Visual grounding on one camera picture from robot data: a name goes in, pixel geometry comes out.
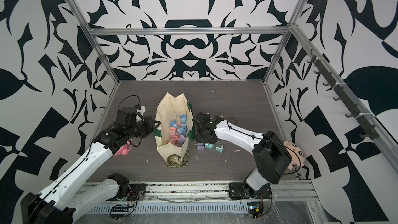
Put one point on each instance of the black hook rail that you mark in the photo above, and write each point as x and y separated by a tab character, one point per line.
346	96

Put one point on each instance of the purple hourglass cluster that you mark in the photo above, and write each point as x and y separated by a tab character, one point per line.
200	146

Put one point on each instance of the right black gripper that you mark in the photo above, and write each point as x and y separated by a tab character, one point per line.
198	139

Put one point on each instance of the dark blue hourglass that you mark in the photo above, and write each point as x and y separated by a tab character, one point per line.
183	122

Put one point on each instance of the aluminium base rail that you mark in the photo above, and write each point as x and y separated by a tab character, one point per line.
188	197

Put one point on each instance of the cream canvas tote bag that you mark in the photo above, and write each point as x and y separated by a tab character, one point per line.
175	152

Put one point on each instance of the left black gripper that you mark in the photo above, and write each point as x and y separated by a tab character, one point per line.
149	121

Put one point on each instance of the pink toy cup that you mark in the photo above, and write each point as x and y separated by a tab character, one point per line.
125	149

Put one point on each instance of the pink hourglass front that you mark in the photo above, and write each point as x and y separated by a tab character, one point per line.
173	132

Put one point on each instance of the plush doll toy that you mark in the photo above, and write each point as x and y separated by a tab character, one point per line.
297	155

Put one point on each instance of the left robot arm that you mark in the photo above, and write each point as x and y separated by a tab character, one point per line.
59	202

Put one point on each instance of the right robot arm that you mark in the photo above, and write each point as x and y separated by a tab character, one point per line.
271	156

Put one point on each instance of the green hourglass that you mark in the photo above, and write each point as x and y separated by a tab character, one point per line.
215	147

